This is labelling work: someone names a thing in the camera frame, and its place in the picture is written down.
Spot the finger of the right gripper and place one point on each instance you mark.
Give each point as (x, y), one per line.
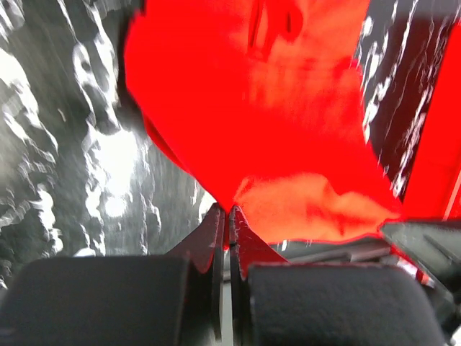
(433, 245)

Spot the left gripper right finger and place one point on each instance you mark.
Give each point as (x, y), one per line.
(275, 302)

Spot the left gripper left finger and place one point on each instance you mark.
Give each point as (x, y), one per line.
(169, 299)

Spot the red t shirt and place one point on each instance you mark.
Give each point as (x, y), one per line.
(261, 102)

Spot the red plastic bin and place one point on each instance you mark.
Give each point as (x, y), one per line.
(434, 187)

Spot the black marble pattern mat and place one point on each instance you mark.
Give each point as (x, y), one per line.
(79, 177)

